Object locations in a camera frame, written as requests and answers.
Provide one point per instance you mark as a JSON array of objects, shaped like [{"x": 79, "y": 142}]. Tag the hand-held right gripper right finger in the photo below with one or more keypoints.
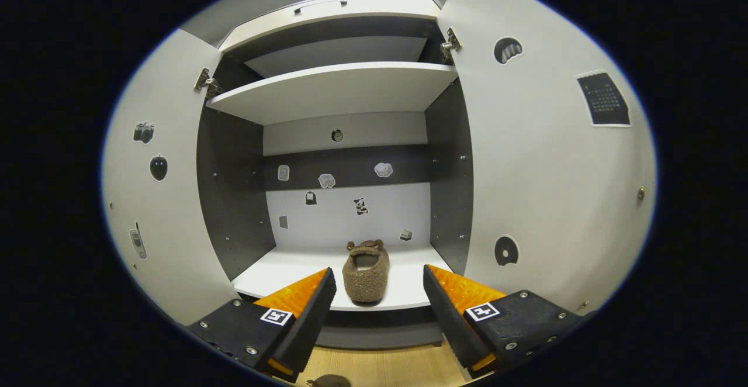
[{"x": 447, "y": 322}]

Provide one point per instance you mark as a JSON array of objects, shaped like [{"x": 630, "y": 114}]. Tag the white cabinet door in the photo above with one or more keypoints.
[
  {"x": 169, "y": 211},
  {"x": 549, "y": 170}
]

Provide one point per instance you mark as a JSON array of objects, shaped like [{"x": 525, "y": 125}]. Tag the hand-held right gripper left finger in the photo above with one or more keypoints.
[{"x": 310, "y": 322}]

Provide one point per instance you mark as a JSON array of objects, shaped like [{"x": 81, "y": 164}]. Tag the metal door hinge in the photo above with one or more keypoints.
[
  {"x": 204, "y": 82},
  {"x": 451, "y": 42}
]

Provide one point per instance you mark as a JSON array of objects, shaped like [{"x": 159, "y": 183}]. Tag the white shoe cabinet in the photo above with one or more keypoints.
[{"x": 327, "y": 92}]

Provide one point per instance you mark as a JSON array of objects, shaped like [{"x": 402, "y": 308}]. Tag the brown fuzzy shoe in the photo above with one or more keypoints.
[
  {"x": 365, "y": 287},
  {"x": 328, "y": 382}
]

